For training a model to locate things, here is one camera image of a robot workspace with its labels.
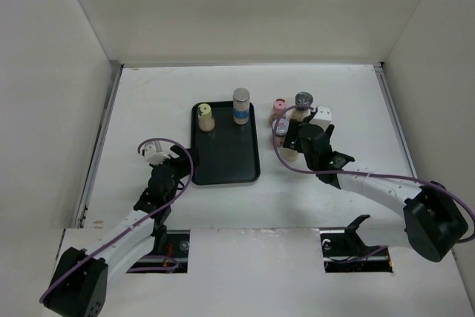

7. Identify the yellow cap spice bottle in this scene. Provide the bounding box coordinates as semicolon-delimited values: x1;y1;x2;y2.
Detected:
197;103;215;132

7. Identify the blue label silver cap bottle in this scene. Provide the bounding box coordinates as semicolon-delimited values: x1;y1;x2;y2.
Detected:
233;88;250;125

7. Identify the black grinder top bottle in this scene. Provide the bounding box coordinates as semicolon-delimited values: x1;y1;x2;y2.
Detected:
280;143;301;162

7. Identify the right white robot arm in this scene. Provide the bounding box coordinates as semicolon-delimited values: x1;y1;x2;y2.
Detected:
284;120;468;262

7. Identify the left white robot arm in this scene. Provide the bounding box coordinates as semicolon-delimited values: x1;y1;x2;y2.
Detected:
39;142;200;316

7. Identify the red label jar white lid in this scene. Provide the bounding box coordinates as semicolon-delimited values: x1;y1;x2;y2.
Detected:
270;119;289;148

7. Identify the pink cap spice bottle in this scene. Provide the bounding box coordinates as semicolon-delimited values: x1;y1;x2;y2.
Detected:
268;98;286;125

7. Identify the grey grinder top bottle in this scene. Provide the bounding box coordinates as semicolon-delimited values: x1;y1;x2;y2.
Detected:
290;91;314;122

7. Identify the black rectangular tray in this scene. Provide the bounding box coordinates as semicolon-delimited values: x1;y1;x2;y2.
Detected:
191;101;261;186

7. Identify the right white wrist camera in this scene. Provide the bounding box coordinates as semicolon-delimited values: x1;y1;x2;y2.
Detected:
309;105;333;131

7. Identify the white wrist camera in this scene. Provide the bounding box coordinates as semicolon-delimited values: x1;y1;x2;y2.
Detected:
309;105;333;131
140;140;168;166

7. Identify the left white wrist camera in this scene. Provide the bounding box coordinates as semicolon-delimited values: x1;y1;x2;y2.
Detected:
140;140;168;166

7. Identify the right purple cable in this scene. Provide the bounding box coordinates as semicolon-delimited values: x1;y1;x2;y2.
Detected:
272;105;475;262

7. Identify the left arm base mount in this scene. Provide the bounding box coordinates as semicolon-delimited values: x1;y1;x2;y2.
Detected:
127;228;191;274

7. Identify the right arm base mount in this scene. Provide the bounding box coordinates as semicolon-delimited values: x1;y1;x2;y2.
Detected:
319;215;393;273

